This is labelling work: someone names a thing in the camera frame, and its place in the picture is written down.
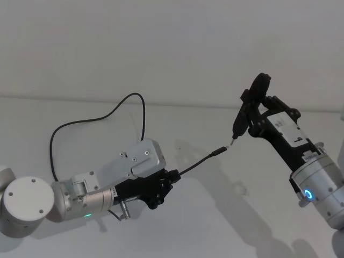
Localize black pen-shaped tool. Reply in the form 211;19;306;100
230;90;253;147

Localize black cable with plug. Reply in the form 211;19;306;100
49;92;231;182

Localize thin dark wrist cable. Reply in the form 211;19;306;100
107;199;130;220

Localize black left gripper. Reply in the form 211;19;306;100
113;168;180;211

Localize white table cloth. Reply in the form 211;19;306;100
0;94;344;258

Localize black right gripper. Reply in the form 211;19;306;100
240;72;324;173

